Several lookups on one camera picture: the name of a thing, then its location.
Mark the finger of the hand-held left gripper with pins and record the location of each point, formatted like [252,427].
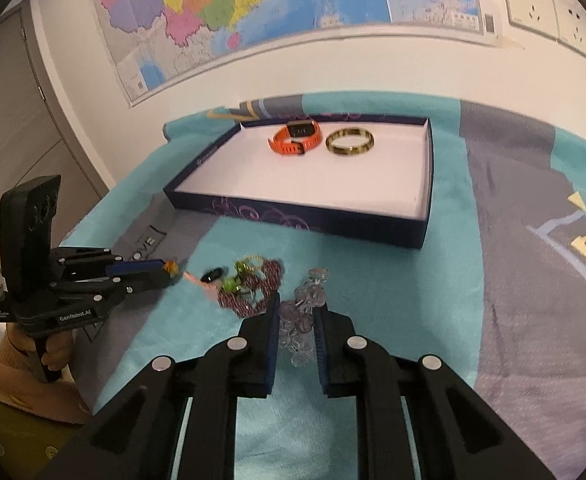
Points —
[138,265]
[143,281]

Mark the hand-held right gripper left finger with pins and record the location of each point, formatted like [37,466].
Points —
[272,340]

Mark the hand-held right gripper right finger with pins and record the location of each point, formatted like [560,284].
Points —
[320,345]

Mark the pink pendant keyring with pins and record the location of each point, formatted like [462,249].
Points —
[195,280]

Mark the navy box tray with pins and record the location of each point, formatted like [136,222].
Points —
[323,180]

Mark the person's left forearm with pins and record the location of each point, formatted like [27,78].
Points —
[18,390]

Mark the person's left hand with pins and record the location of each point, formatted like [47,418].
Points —
[57,352]

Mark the grey wooden door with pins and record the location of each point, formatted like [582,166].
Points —
[23,135]

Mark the teal grey printed blanket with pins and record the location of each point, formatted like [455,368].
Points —
[448,285]

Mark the orange smartwatch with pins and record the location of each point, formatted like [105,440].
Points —
[280,145]

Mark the gold patterned bangle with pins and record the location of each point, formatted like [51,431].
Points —
[333,149]

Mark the olive dotted cloth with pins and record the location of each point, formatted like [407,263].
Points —
[13,450]

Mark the colourful wall map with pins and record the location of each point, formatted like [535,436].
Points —
[273,0]

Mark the white wall socket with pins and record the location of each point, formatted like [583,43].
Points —
[575,27]
[528,5]

